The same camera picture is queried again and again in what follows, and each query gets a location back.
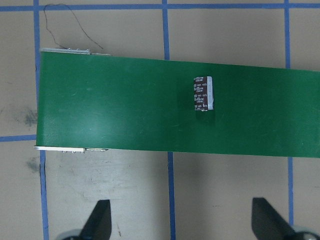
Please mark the green conveyor belt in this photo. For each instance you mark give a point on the green conveyor belt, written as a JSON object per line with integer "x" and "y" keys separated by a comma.
{"x": 95, "y": 101}

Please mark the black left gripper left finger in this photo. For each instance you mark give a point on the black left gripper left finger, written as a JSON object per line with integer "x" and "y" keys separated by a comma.
{"x": 99, "y": 224}

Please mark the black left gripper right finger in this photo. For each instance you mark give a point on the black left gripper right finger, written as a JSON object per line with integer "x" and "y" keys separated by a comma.
{"x": 267, "y": 223}

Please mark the brown cylindrical capacitor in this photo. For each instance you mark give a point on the brown cylindrical capacitor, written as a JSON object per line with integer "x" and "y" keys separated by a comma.
{"x": 203, "y": 87}

